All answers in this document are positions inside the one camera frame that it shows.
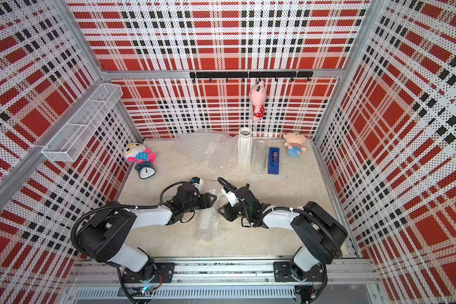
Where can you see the white wire mesh shelf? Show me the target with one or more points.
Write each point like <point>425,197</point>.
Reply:
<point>70,141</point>

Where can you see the tall white ribbed vase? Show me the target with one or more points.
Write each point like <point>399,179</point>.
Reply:
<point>244,146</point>

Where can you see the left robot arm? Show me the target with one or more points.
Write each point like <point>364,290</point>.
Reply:
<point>102,233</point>

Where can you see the teal alarm clock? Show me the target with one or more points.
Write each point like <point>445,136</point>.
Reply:
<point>145,170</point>

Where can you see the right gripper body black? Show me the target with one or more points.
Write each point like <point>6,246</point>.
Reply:
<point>246,212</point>

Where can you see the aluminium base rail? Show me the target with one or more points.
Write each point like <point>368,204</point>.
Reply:
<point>246,279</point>

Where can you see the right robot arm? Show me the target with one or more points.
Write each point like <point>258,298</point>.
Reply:
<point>321,234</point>

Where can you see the clear glass vase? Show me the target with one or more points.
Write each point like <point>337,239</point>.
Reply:
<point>259,157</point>

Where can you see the blue tape dispenser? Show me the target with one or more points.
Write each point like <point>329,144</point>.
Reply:
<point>273,161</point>

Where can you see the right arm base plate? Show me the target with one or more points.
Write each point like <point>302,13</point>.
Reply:
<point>289,272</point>

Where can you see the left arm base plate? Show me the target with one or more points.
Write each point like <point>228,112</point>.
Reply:
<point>151,273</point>

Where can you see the pink hanging plush toy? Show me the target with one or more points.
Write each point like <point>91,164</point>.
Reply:
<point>258,96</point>

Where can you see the bubble wrap pile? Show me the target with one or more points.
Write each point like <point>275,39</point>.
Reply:
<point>210,148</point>

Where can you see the white pink owl plush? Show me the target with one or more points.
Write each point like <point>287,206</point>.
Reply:
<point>138,153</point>

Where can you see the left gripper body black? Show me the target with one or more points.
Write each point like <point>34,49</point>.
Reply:
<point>189,206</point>

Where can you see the plush doll blue pants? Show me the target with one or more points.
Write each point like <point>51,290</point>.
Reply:
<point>294,143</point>

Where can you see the black hook rail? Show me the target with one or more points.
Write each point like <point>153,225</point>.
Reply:
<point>252,75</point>

